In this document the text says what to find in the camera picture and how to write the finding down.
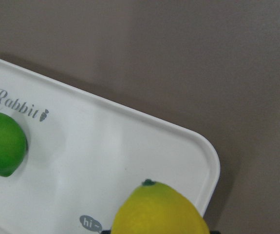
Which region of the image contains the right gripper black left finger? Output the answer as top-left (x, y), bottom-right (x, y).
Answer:
top-left (101, 230), bottom-right (111, 234)

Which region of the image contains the white rabbit tray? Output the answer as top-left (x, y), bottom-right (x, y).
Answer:
top-left (0, 59), bottom-right (220, 234)

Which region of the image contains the yellow lemon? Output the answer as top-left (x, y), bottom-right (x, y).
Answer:
top-left (111, 179), bottom-right (210, 234)

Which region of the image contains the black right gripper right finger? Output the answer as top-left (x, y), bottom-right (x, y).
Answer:
top-left (210, 230), bottom-right (220, 234)

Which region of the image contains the green lime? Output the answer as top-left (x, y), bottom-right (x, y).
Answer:
top-left (0, 113), bottom-right (28, 177)

